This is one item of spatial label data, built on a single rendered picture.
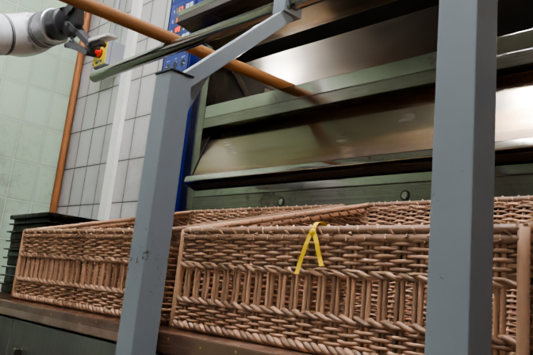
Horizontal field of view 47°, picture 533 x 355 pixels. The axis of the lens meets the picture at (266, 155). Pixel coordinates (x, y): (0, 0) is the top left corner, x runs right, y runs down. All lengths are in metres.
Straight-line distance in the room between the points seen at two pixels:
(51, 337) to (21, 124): 1.47
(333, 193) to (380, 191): 0.13
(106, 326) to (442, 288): 0.62
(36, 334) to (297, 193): 0.66
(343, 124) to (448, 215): 0.95
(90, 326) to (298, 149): 0.71
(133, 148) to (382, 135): 1.04
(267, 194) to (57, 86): 1.31
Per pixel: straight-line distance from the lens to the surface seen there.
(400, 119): 1.38
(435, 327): 0.55
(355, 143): 1.41
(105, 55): 2.38
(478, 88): 0.57
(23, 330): 1.32
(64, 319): 1.16
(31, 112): 2.59
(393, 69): 1.42
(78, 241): 1.28
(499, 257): 0.64
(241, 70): 1.56
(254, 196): 1.62
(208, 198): 1.76
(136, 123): 2.19
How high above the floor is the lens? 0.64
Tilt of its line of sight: 13 degrees up
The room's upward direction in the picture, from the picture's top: 6 degrees clockwise
